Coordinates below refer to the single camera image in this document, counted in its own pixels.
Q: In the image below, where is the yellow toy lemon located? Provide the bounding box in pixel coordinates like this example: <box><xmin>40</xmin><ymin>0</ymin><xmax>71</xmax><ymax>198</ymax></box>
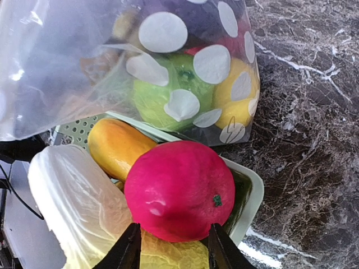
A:
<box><xmin>213</xmin><ymin>58</ymin><xmax>260</xmax><ymax>129</ymax></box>

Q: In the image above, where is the dark purple toy eggplant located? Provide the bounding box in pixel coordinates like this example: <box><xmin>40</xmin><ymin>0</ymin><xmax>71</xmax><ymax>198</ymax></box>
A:
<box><xmin>150</xmin><ymin>1</ymin><xmax>230</xmax><ymax>47</ymax></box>

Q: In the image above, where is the clear dotted zip top bag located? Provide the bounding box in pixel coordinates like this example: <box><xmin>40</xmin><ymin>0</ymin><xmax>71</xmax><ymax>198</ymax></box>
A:
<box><xmin>1</xmin><ymin>1</ymin><xmax>259</xmax><ymax>146</ymax></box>

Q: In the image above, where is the orange yellow toy mango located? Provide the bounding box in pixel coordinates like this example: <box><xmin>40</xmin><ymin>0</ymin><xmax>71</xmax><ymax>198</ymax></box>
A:
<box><xmin>88</xmin><ymin>118</ymin><xmax>157</xmax><ymax>182</ymax></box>

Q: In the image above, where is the red toy bell pepper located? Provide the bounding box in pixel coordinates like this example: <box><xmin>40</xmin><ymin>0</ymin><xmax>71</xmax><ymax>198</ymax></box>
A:
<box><xmin>183</xmin><ymin>28</ymin><xmax>248</xmax><ymax>60</ymax></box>

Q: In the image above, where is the green toy apple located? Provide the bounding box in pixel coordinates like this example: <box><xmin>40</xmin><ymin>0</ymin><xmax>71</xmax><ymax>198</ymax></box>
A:
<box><xmin>133</xmin><ymin>54</ymin><xmax>214</xmax><ymax>132</ymax></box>

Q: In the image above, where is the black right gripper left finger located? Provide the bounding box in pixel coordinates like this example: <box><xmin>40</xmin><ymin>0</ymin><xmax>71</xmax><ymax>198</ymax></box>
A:
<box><xmin>93</xmin><ymin>222</ymin><xmax>141</xmax><ymax>269</ymax></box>

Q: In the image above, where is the toy napa cabbage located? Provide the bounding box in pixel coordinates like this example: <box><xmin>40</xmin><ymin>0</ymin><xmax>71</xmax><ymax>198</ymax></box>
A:
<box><xmin>27</xmin><ymin>144</ymin><xmax>210</xmax><ymax>269</ymax></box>

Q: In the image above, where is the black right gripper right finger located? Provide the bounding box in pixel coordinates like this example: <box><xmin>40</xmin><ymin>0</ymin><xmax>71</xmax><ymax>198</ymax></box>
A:
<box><xmin>208</xmin><ymin>223</ymin><xmax>256</xmax><ymax>269</ymax></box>

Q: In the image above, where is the red toy pomegranate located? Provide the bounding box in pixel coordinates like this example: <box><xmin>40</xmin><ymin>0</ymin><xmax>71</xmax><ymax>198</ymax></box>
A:
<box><xmin>124</xmin><ymin>141</ymin><xmax>236</xmax><ymax>242</ymax></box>

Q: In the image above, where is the pale green plastic basket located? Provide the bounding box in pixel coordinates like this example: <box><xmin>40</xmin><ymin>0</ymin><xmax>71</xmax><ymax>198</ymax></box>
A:
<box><xmin>52</xmin><ymin>112</ymin><xmax>264</xmax><ymax>245</ymax></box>

